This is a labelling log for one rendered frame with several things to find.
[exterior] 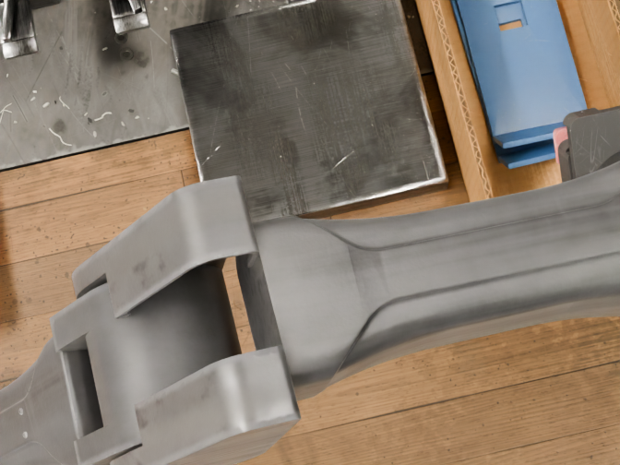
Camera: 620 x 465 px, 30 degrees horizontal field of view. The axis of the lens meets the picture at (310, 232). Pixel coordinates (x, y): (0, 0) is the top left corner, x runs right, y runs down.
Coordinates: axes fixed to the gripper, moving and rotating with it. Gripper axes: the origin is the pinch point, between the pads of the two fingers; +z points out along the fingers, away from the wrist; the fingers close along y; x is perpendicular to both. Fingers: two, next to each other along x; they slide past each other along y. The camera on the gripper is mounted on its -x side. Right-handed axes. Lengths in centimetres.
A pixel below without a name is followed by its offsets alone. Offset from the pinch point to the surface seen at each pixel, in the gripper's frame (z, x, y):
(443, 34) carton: 9.0, 6.0, 7.5
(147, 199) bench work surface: 12.5, 28.4, -0.4
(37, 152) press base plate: 15.6, 35.7, 4.0
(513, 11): 15.7, -0.6, 6.7
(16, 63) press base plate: 19.8, 36.1, 10.1
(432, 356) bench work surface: 3.5, 11.2, -13.1
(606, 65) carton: 10.7, -5.4, 2.5
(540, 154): 7.3, 1.0, -1.8
